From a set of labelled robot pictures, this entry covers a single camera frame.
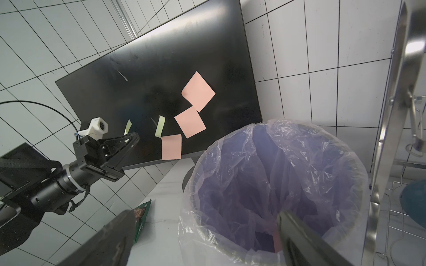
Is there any pink note top right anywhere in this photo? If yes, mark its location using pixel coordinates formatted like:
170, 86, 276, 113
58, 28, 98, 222
181, 72, 215, 112

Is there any steel dish rack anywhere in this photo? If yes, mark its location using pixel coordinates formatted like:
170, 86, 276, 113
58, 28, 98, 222
361, 1, 426, 266

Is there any pink note bottom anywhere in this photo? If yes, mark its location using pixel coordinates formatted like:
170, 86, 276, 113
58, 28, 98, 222
161, 134, 182, 161

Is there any pink note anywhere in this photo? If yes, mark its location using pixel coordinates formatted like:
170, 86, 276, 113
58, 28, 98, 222
161, 134, 182, 161
174, 106, 206, 139
181, 72, 215, 112

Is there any purple trash bin with liner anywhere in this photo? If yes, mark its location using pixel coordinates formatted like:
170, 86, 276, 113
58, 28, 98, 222
178, 119, 368, 266

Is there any blue bowl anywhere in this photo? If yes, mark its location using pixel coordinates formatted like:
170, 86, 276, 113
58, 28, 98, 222
399, 180, 426, 228

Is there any green snack bag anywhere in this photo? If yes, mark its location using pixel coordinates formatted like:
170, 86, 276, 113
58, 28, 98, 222
134, 199, 152, 244

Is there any pink note middle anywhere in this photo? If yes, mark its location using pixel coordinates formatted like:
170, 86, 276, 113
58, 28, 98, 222
174, 106, 206, 139

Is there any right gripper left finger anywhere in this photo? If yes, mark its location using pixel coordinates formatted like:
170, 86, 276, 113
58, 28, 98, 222
60, 210, 136, 266

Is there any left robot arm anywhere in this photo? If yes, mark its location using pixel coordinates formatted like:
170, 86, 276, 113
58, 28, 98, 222
1, 133, 140, 254

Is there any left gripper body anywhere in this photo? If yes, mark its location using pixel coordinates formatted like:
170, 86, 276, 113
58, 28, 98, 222
73, 136, 124, 182

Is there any yellow strip note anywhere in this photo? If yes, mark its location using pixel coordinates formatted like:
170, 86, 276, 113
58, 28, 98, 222
155, 115, 165, 138
124, 119, 133, 135

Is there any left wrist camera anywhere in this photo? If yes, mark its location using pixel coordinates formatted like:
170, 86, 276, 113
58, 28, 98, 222
77, 117, 108, 140

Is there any black flat monitor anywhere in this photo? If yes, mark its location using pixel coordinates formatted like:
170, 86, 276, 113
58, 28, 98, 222
56, 1, 262, 170

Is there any round grey monitor base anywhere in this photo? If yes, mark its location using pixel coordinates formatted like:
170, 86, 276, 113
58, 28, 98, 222
182, 166, 195, 192

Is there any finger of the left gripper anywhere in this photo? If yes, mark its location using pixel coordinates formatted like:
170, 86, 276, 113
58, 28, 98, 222
108, 145, 136, 171
99, 133, 140, 150

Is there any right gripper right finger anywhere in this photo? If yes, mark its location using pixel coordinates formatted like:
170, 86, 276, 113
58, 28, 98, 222
277, 211, 351, 266

